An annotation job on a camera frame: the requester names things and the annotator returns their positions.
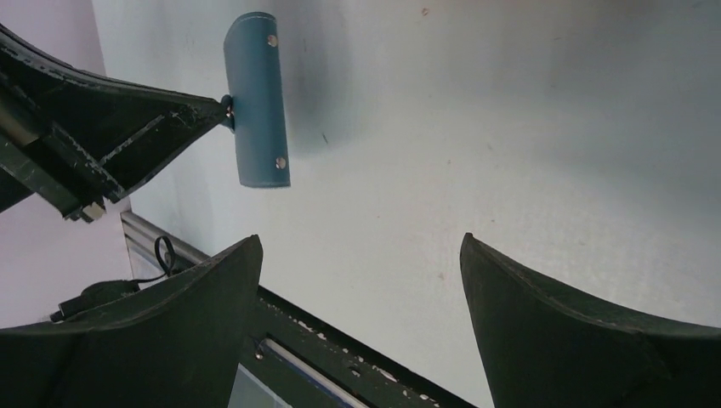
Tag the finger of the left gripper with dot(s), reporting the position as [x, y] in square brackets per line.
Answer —
[80, 140]

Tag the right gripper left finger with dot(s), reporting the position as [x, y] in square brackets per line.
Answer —
[174, 344]

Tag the blue leather card holder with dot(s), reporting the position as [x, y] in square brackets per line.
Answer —
[254, 104]

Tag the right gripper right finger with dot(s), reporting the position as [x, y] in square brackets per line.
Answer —
[544, 343]

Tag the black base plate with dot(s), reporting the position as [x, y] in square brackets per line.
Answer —
[306, 362]

